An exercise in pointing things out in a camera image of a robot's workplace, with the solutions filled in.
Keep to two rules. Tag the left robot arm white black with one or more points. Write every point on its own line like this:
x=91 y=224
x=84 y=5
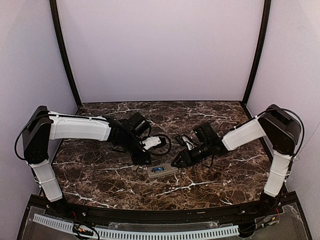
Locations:
x=45 y=126

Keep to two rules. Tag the white remote control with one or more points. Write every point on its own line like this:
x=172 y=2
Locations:
x=169 y=170

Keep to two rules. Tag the black frame post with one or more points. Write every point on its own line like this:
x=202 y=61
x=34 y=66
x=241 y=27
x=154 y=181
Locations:
x=258 y=51
x=63 y=51

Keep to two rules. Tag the white slotted cable duct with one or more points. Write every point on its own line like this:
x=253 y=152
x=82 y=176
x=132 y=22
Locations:
x=130 y=231

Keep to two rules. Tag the black right frame post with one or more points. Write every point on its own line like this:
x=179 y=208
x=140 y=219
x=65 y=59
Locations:
x=258 y=51

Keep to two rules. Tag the black front rail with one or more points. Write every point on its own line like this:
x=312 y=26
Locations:
x=238 y=214

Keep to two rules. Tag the black left frame post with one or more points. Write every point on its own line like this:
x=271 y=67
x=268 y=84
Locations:
x=63 y=51

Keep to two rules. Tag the grey battery cover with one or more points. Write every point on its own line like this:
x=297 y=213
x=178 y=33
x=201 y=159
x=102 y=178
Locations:
x=135 y=167

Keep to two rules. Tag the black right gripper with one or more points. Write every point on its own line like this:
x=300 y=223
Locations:
x=188 y=155

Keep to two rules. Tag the blue AAA battery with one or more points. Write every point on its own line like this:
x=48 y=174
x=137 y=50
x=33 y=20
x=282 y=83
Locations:
x=158 y=169

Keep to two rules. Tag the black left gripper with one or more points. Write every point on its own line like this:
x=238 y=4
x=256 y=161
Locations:
x=139 y=155

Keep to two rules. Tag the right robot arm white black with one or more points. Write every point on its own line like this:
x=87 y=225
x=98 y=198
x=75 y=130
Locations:
x=283 y=127

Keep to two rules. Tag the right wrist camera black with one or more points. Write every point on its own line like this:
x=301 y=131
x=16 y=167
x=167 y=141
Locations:
x=185 y=141

